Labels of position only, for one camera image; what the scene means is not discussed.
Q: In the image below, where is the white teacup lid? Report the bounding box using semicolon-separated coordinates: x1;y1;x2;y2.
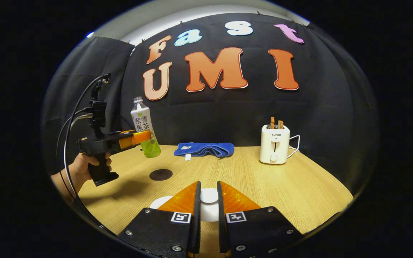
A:
200;188;220;222

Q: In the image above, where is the white teacup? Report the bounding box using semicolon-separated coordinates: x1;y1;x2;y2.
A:
150;196;174;210

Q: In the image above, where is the black backdrop cloth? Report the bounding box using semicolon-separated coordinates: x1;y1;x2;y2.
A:
42;13;379;190

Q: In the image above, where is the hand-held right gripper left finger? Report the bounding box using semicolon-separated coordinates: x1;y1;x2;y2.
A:
118;181;201;258

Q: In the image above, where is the blue towel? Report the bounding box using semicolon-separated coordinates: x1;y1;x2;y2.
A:
174;142;235;159

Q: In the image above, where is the black cable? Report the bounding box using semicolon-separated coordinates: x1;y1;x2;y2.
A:
56;107;92;160
63;73;112;215

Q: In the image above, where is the dark round coaster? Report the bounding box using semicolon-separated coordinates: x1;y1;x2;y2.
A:
149;169;173;181

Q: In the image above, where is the white toaster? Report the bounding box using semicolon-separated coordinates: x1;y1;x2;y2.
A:
259;124;290;165

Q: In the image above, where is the clear water bottle green label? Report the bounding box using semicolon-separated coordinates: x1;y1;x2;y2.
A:
130;96;161;158

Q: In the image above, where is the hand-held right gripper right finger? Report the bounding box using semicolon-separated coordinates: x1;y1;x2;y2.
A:
217;181;304;258

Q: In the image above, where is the white toaster cable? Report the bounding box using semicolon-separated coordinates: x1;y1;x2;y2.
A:
288;135;300;158

